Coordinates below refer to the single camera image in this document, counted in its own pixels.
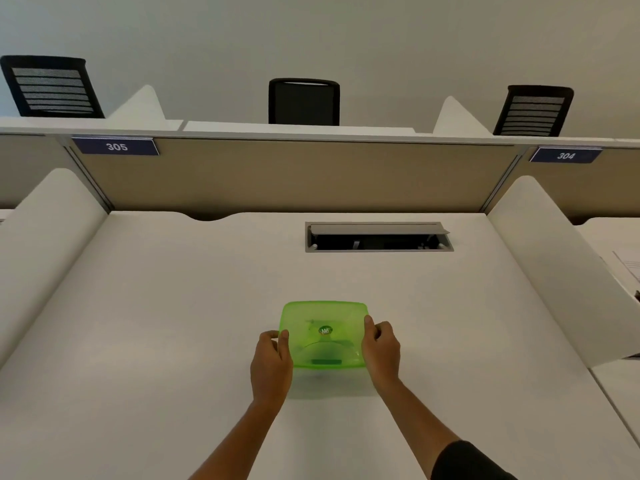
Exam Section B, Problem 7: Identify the white desk side divider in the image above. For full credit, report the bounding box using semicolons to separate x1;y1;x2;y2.
487;176;640;369
107;85;166;131
0;168;109;368
432;96;494;137

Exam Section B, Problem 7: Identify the black sleeve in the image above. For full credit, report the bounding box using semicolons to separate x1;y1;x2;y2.
430;440;519;480

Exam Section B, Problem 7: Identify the blue desk number sign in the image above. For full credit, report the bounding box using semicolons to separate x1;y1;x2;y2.
529;147;603;164
71;137;160;156

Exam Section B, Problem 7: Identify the black slatted office chair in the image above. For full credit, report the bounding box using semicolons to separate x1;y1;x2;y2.
493;85;575;137
0;55;106;119

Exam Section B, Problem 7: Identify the white paper sheet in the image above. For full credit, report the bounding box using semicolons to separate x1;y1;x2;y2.
613;248;640;283

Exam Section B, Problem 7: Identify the green translucent plastic container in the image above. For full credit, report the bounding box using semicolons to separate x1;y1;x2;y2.
278;301;370;369

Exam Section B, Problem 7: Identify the person's left hand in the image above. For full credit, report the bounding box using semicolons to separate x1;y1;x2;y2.
250;329;295;404

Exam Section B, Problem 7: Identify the beige desk partition panel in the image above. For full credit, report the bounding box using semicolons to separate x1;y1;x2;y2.
74;137;522;222

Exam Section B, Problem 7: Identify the person's right forearm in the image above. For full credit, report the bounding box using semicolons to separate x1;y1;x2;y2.
376;381;462;480

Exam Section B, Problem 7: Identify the grey desk cable box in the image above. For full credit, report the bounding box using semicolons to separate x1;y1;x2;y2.
305;222;455;253

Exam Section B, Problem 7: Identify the black mesh office chair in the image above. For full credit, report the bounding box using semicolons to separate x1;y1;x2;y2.
268;78;341;126

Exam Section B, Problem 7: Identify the person's right hand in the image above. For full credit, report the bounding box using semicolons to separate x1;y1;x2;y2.
360;315;402;391

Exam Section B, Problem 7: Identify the person's left forearm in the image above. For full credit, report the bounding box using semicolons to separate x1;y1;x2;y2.
188;401;286;480

